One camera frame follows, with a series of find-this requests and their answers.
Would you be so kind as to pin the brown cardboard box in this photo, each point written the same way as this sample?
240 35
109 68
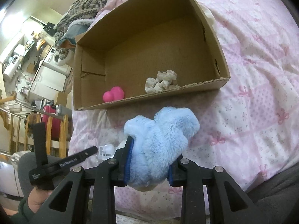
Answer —
139 38

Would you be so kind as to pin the beige lace scrunchie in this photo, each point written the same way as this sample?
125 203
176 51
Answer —
163 81

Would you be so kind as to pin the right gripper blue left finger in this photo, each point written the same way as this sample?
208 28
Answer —
124 156

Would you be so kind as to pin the pink patterned quilt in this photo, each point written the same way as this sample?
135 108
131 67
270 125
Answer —
249 126

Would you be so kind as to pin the person's left hand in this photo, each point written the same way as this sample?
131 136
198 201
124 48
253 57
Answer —
36 198

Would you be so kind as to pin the wooden chair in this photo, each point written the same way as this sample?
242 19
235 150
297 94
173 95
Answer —
19 134

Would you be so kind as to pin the pink rubber duck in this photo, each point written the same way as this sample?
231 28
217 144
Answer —
115 94

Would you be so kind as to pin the white kitchen cabinet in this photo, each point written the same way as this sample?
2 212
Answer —
47 83

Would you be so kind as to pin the patterned knit blanket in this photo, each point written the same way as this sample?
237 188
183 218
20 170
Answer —
80 9

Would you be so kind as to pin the light blue plush toy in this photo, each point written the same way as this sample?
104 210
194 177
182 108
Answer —
157 143

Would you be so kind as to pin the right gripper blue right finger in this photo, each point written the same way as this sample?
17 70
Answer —
175 174

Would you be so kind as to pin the white washing machine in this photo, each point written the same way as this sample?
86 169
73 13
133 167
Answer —
51 61

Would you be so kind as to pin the grey container with bottle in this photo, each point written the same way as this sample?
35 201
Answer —
61 110

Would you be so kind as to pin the blue grey jacket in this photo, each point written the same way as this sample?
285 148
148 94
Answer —
77 27

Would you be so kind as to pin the red suitcase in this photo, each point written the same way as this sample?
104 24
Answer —
55 130

